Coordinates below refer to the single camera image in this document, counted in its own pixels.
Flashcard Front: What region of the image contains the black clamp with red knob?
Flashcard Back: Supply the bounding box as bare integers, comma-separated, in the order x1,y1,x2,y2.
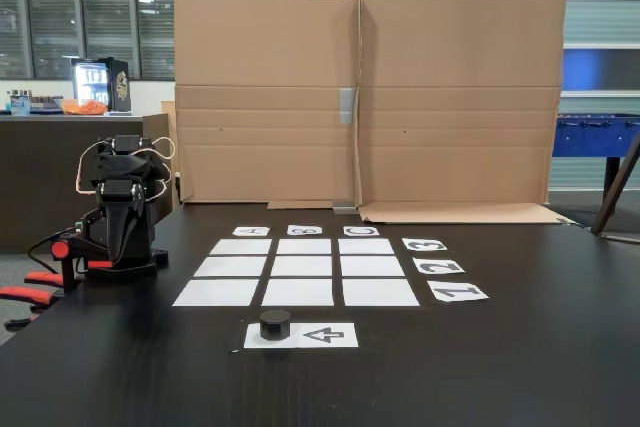
49,232,119,294

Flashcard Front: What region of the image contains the black power cable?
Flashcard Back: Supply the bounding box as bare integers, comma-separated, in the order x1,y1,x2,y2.
26,230,77,274

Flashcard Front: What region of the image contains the brown wooden stand leg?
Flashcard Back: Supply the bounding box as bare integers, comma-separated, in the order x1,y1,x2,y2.
590,134,640,237

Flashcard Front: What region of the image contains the paper label number 3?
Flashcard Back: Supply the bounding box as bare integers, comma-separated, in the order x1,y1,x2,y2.
401,237,449,252

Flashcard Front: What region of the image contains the blue foosball table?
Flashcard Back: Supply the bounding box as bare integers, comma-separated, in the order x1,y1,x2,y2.
552,112,640,194

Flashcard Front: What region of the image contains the paper label number 2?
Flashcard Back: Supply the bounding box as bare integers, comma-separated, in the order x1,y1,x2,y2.
412,257,467,276

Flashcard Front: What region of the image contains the small brown cardboard sheet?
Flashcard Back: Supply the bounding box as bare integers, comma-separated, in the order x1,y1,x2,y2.
142,100,182,226

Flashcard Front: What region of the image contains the white paper sheet with arrow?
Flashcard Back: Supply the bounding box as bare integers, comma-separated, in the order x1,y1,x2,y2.
243,322,360,350

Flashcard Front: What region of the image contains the red handled black clamp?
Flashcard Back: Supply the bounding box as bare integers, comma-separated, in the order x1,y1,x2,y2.
0,270,65,331

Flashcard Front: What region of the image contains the black octagonal token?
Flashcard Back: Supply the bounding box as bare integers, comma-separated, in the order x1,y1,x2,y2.
258,310,292,343

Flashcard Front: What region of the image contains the paper label number 1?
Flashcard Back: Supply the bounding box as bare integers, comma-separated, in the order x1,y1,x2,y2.
427,282,491,304

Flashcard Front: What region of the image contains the large brown cardboard panel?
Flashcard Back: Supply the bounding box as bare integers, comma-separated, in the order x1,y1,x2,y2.
356,0,576,225
172,0,362,211

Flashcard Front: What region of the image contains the black mini fridge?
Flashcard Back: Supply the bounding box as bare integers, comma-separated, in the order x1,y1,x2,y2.
71,56,133,114

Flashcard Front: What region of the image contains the white paper grid square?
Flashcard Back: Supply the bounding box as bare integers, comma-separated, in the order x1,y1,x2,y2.
342,278,421,308
338,238,397,256
208,238,273,256
269,255,334,278
260,278,335,308
193,256,268,278
275,238,333,255
171,278,260,308
340,255,406,278

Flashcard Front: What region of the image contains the blue labelled box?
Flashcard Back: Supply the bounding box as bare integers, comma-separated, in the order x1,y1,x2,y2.
5,89,33,117

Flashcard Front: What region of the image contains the orange snack bag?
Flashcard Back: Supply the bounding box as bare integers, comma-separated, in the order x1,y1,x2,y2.
60,99,109,116

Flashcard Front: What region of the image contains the dark brown counter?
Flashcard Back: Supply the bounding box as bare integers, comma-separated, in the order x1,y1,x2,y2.
0,114,174,256

